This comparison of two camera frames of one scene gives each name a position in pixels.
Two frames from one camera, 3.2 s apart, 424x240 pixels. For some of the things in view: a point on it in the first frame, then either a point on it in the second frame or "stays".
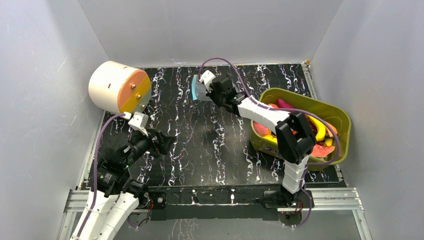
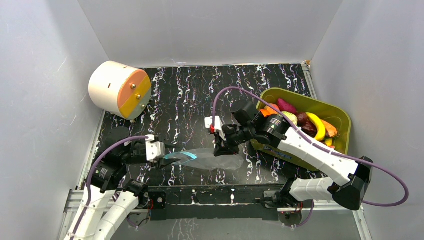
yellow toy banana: x=321 y=130 stays
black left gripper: x=164 y=142 to x=162 y=162
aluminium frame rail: x=332 y=203 stays
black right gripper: x=212 y=93 to x=224 y=141
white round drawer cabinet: x=120 y=88 stays
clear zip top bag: x=198 y=89 to x=206 y=159
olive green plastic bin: x=306 y=104 stays
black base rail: x=230 y=203 stays
